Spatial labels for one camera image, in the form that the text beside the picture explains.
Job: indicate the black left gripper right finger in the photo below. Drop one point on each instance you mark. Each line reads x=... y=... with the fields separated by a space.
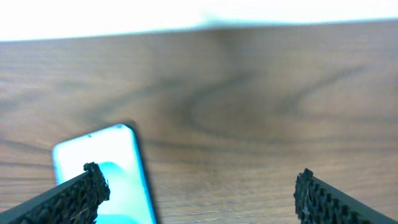
x=317 y=202

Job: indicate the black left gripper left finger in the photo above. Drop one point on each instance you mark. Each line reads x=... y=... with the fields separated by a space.
x=74 y=201

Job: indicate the blue Galaxy smartphone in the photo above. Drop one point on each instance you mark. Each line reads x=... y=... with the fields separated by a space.
x=116 y=150

